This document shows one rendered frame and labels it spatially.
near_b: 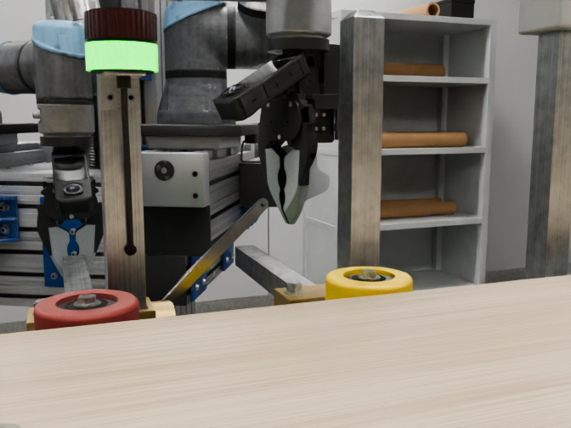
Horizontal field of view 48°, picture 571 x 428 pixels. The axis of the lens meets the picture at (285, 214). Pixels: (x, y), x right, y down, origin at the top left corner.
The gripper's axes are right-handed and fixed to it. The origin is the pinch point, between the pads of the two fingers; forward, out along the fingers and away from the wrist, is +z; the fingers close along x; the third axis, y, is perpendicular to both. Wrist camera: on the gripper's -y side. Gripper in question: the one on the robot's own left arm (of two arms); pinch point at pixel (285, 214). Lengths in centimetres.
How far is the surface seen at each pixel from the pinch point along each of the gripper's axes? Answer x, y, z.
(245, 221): 1.1, -5.1, 0.4
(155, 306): -2.5, -18.7, 6.9
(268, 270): 6.5, 2.4, 8.4
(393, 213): 164, 213, 40
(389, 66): 173, 217, -37
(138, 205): -2.9, -20.3, -3.1
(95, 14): -6.5, -25.3, -19.6
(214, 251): 1.2, -9.3, 3.4
